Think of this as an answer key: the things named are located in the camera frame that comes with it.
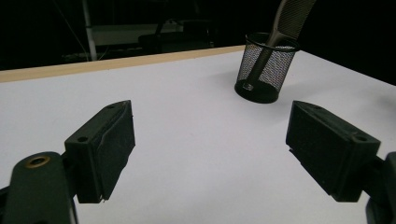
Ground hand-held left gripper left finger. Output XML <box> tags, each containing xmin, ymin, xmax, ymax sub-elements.
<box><xmin>64</xmin><ymin>99</ymin><xmax>136</xmax><ymax>204</ymax></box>

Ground light wooden table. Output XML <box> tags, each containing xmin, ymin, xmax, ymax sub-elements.
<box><xmin>0</xmin><ymin>45</ymin><xmax>247</xmax><ymax>84</ymax></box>

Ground black folding chair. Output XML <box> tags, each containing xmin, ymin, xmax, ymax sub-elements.
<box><xmin>137</xmin><ymin>18</ymin><xmax>219</xmax><ymax>54</ymax></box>

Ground black mesh pen holder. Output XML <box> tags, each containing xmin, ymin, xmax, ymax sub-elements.
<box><xmin>233</xmin><ymin>32</ymin><xmax>301</xmax><ymax>105</ymax></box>

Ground white table board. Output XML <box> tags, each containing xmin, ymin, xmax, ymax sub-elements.
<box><xmin>0</xmin><ymin>49</ymin><xmax>396</xmax><ymax>224</ymax></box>

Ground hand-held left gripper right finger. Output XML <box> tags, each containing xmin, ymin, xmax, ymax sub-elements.
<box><xmin>285</xmin><ymin>100</ymin><xmax>382</xmax><ymax>203</ymax></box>

